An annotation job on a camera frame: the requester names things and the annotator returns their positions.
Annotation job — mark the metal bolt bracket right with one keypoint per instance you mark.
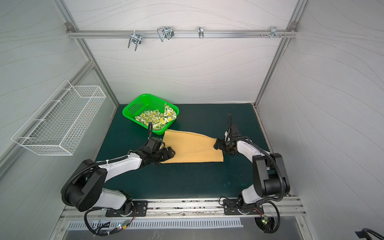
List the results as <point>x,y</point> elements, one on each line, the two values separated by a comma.
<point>273,34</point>

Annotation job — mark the metal ring clamp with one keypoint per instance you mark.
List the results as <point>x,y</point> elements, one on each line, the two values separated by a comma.
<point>201,32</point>

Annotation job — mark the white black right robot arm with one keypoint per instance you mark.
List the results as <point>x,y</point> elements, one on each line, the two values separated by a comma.
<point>270,178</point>

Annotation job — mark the metal U-bolt clamp middle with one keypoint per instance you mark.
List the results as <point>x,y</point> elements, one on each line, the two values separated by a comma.
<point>165,32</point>

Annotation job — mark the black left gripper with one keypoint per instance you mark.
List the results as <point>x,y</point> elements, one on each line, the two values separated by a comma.
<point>166,156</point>

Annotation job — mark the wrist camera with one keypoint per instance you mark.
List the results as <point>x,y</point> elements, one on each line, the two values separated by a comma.
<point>232,132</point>
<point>155,144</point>

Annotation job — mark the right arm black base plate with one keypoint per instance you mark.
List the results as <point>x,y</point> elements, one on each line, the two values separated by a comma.
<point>232,207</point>

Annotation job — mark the lemon print skirt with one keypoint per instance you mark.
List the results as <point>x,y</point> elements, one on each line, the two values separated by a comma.
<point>159,120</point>

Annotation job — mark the aluminium top crossbar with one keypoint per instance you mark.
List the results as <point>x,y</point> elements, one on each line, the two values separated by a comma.
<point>179,34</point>

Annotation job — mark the aluminium corner frame post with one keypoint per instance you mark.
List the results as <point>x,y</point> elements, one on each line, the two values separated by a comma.
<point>291,27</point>

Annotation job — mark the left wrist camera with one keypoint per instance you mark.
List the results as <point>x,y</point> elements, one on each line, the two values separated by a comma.
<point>155,144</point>

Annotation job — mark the metal U-bolt clamp left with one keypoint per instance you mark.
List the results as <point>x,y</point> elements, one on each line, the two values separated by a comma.
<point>135,40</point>

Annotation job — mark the metal u-bolt clamp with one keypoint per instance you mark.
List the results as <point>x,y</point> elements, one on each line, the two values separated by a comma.
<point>165,32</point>
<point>135,40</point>

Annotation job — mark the white wire wall basket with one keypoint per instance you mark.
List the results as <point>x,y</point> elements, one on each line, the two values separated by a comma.
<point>58,126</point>

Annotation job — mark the left rear frame post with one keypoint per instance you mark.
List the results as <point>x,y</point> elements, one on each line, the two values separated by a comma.
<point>68,18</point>

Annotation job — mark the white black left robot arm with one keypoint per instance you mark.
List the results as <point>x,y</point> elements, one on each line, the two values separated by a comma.
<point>85,189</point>

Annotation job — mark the green plastic basket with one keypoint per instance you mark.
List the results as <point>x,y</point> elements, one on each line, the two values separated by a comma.
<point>147,102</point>

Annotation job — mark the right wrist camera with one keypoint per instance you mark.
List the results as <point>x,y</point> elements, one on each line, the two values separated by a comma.
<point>232,132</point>

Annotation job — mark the white vent strip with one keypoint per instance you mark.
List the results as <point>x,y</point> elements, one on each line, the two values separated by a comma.
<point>149,224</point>

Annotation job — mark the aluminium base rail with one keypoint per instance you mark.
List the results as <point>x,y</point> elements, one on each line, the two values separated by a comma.
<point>192,208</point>

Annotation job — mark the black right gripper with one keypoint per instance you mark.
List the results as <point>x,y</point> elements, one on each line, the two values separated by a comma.
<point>222,145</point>

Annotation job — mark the yellow tan skirt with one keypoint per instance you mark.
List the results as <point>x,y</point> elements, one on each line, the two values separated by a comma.
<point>192,148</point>

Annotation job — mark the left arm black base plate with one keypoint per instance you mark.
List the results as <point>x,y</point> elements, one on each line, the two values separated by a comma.
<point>138,208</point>

